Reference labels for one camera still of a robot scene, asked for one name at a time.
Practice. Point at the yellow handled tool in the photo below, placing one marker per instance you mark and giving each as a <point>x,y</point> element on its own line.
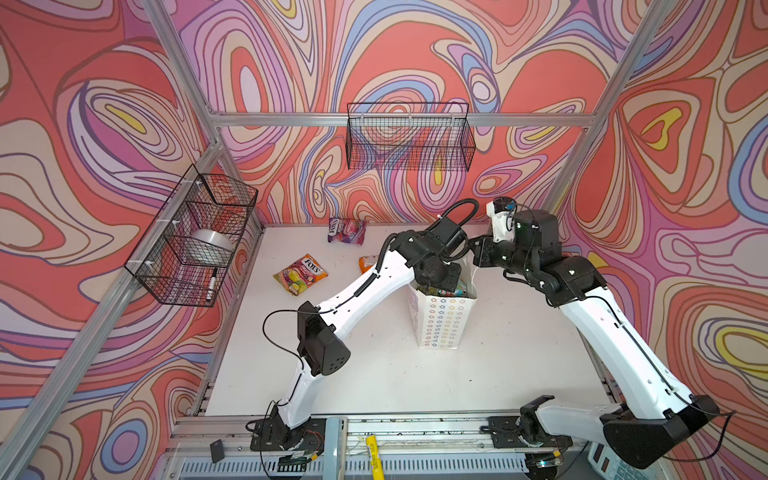
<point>377,470</point>

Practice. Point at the aluminium frame rail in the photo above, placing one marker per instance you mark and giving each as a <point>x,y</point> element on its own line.
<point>340,119</point>

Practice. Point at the red orange Fox's candy bag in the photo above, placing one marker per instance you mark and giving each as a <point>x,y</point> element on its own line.
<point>300,275</point>

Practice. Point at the teal mint Fox's candy bag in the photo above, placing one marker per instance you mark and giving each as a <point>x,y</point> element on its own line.
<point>459,291</point>

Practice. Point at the orange snack bag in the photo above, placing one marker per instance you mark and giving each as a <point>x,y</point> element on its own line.
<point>367,263</point>

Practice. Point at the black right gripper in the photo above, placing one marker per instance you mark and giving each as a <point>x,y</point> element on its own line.
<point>481,251</point>

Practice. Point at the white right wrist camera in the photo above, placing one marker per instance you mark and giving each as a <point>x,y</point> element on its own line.
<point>501,212</point>

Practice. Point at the white calculator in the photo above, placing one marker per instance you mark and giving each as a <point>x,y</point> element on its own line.
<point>606,463</point>

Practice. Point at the black wire basket wall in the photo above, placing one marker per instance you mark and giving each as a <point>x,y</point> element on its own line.
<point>200,226</point>
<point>397,145</point>

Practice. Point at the black wire basket left wall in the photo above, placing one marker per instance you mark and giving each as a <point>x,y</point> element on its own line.
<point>200,226</point>

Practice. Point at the purple Fox's candy bag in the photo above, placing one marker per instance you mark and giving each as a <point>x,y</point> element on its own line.
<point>345,230</point>

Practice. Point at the white printed paper bag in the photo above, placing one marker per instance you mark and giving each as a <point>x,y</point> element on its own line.
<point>439,322</point>

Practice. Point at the black wire basket back wall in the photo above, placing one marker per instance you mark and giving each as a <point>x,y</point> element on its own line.
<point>397,145</point>

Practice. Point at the black marker pen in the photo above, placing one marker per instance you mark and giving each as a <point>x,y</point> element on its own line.
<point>211,289</point>

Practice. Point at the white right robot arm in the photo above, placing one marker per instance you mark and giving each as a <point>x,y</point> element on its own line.
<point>659,412</point>

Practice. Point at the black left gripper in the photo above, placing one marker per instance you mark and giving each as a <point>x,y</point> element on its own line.
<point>450,285</point>

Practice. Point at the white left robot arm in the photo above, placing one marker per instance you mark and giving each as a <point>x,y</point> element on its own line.
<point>321,332</point>

